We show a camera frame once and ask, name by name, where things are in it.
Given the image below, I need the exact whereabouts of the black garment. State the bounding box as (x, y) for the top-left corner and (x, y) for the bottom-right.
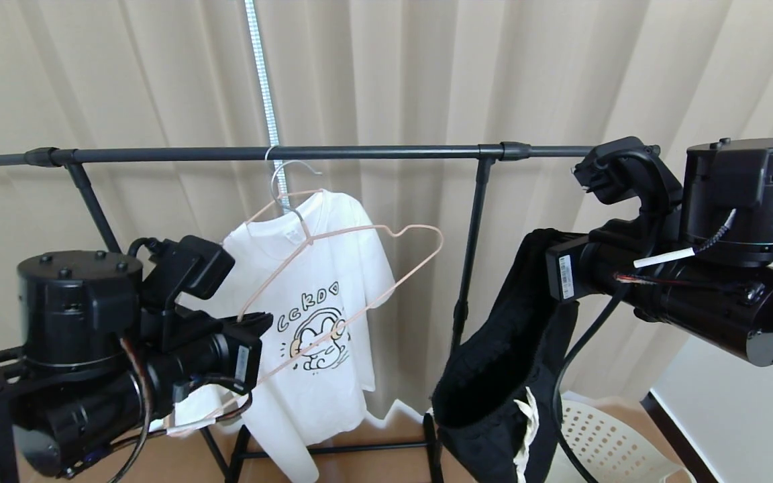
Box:
(430, 228), (580, 483)

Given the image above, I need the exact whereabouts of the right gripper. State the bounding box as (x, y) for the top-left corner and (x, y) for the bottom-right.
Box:
(545, 233), (610, 304)

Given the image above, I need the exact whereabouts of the white printed T-shirt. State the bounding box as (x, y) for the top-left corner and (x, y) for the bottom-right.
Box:
(150, 190), (397, 483)

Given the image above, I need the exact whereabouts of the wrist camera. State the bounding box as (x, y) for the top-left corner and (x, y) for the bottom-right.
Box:
(572, 136), (684, 219)
(138, 235), (236, 316)

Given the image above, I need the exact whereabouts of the beige curtain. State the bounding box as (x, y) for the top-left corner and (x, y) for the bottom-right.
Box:
(0, 0), (773, 430)

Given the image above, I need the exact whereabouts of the black clothes rack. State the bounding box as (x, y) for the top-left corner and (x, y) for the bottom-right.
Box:
(0, 142), (662, 483)

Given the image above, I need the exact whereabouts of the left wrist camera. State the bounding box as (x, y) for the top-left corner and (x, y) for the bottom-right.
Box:
(138, 235), (236, 316)

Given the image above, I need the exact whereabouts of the white laundry basket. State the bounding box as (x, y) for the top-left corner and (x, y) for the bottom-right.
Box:
(548, 396), (696, 483)

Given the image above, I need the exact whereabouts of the pink clothes hanger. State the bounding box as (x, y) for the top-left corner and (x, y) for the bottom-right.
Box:
(164, 159), (445, 433)
(244, 146), (325, 262)

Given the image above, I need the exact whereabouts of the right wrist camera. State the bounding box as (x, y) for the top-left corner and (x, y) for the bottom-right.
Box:
(572, 136), (684, 219)

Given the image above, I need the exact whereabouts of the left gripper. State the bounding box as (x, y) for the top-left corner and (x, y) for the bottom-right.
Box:
(158, 321), (265, 403)

